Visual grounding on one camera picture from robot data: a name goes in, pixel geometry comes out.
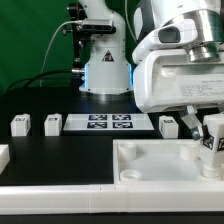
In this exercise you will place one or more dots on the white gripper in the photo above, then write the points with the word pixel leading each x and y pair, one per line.
pixel 166 80

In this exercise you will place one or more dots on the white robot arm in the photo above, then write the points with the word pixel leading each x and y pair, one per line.
pixel 196 26

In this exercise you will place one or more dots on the white front fence wall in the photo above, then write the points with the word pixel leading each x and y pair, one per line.
pixel 152 197

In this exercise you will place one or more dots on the white fence wall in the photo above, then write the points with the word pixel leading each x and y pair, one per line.
pixel 152 197
pixel 4 157

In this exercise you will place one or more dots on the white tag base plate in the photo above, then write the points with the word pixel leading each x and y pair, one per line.
pixel 108 122

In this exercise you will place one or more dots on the grey camera on stand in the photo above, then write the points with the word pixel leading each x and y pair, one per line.
pixel 97 26

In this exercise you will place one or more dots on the black camera stand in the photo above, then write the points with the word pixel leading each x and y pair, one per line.
pixel 76 12

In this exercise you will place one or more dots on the white left fence wall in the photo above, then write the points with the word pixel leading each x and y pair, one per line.
pixel 4 157

